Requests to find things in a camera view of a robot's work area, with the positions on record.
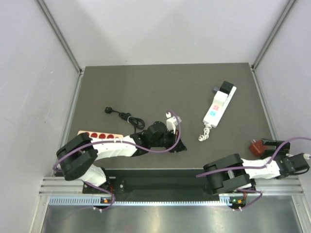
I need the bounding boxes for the purple cable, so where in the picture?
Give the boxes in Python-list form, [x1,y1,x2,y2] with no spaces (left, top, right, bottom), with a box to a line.
[48,110,182,219]
[195,137,311,212]

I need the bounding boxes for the grey plug beside strip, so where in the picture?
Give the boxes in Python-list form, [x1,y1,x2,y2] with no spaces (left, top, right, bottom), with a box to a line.
[213,87,220,94]

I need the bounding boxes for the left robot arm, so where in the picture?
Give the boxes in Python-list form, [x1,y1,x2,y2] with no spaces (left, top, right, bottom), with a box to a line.
[56,121,187,193]

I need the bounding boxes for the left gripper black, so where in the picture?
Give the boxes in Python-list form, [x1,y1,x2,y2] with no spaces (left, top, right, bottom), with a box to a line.
[150,128,187,153]

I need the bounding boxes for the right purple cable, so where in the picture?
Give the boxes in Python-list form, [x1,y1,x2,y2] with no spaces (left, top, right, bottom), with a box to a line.
[195,137,311,212]

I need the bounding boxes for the black plug adapter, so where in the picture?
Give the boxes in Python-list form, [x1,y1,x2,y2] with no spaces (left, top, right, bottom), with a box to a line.
[219,81,234,95]

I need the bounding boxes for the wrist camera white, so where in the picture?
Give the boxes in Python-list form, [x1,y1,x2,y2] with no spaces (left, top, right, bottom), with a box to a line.
[286,153,311,160]
[166,116,182,132]

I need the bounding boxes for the white power strip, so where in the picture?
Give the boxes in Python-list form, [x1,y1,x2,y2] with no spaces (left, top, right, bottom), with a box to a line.
[198,86,237,142]

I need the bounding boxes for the wooden power strip red sockets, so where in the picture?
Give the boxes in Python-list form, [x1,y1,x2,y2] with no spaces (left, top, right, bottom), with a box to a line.
[78,131,123,139]

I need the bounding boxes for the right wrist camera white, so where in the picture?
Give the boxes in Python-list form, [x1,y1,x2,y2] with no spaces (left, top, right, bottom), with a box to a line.
[286,153,311,160]

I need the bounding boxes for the white slotted cable duct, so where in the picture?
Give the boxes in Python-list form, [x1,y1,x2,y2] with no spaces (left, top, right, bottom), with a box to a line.
[49,196,244,206]

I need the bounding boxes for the aluminium frame post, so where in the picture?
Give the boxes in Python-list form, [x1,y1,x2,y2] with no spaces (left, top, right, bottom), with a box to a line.
[35,0,85,175]
[250,0,298,139]

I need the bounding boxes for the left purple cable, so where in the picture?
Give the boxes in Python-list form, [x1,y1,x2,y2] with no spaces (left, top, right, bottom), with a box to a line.
[48,110,182,219]

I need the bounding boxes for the black power cable with plug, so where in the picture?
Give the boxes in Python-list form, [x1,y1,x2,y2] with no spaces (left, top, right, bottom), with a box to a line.
[104,106,146,133]

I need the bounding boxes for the red cube plug adapter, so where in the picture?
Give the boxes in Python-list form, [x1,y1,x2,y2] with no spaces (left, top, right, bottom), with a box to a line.
[248,139,268,157]

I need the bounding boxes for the left aluminium frame post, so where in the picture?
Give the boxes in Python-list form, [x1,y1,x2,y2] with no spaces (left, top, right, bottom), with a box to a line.
[35,0,85,175]

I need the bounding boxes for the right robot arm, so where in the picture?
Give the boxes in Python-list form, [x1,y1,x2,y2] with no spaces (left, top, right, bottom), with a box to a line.
[196,138,311,194]

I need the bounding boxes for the right aluminium frame post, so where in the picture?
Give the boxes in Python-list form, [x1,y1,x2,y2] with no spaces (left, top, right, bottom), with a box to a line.
[250,0,298,139]

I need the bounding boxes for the white cube plug adapter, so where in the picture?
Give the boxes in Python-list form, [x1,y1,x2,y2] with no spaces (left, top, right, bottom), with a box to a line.
[212,91,228,107]

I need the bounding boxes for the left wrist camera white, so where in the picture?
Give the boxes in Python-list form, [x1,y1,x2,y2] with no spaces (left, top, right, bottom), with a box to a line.
[166,116,182,132]

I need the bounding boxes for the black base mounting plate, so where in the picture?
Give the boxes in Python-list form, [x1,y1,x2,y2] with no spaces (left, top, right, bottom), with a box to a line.
[82,176,256,195]

